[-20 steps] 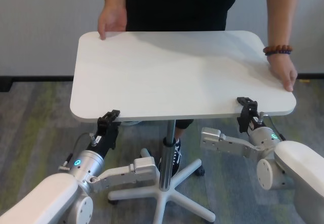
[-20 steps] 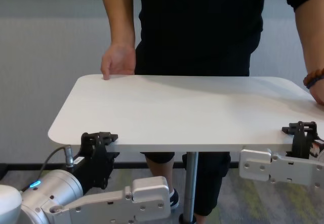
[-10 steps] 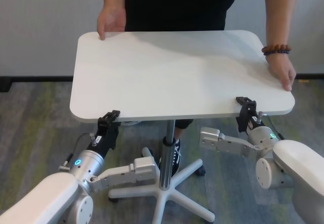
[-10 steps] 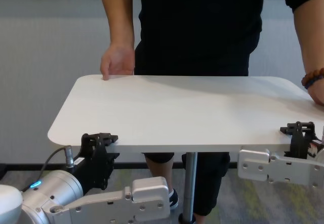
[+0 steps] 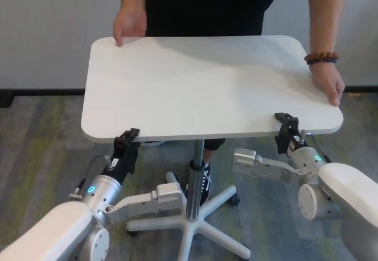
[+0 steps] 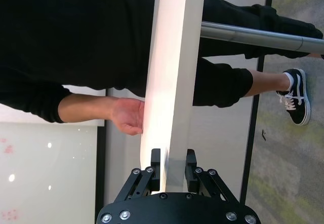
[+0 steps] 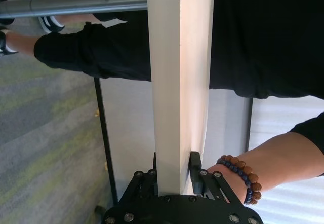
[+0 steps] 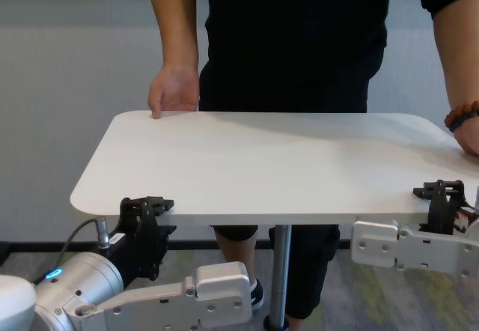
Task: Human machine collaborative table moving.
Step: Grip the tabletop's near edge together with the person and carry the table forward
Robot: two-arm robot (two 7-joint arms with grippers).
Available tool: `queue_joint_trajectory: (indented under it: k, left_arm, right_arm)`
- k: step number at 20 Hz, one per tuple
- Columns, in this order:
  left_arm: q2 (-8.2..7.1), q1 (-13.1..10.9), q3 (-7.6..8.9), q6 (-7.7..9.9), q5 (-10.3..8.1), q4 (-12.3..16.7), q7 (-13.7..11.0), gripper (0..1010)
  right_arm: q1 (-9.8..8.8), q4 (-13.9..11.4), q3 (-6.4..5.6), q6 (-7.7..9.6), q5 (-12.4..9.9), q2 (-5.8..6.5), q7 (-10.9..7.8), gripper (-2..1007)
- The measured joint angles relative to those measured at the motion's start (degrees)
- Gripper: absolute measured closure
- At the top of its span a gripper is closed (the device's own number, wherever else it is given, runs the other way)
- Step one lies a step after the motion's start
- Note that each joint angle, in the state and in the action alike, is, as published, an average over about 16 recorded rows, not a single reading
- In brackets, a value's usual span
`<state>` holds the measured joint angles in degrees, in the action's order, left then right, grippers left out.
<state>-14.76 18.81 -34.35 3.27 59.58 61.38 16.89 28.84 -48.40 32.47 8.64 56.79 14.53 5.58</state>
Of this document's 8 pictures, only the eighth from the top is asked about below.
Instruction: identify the person's left lower leg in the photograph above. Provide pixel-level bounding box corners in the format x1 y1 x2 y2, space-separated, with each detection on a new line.
287 314 312 331

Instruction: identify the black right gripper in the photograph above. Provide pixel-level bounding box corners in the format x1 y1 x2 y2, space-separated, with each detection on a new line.
412 180 475 235

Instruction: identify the brown wooden bead bracelet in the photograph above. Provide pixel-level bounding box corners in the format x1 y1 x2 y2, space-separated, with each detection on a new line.
444 100 479 129

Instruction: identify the person's leg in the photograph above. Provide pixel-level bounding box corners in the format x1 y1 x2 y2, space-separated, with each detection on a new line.
216 239 260 284
287 314 312 331

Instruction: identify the person's left forearm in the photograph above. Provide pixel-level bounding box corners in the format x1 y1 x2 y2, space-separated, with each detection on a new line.
432 7 479 114

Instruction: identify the person's left hand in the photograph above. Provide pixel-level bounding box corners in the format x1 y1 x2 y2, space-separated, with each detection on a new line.
454 119 479 157

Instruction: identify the person in black shirt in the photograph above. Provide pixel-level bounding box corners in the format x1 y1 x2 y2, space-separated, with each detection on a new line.
186 0 479 85

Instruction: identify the person's right black sneaker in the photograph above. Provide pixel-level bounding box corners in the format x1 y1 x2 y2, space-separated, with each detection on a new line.
247 277 266 310

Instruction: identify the person's right lower leg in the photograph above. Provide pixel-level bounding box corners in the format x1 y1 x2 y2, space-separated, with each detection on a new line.
216 239 260 284

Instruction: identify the person in black clothes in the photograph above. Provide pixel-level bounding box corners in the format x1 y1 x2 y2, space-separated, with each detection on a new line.
198 61 370 321

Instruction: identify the dark blue bead bracelet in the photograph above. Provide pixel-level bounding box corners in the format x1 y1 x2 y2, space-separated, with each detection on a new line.
448 115 479 134

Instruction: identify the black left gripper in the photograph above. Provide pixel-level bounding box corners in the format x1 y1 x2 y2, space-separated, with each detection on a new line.
99 195 177 290

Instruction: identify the person's right hand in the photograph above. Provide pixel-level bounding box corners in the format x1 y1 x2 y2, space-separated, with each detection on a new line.
147 64 201 119

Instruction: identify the person's right forearm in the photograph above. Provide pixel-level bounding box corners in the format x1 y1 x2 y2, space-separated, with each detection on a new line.
145 0 200 73

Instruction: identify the white pedestal rolling table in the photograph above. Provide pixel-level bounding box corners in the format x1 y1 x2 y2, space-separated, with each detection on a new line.
70 110 479 331

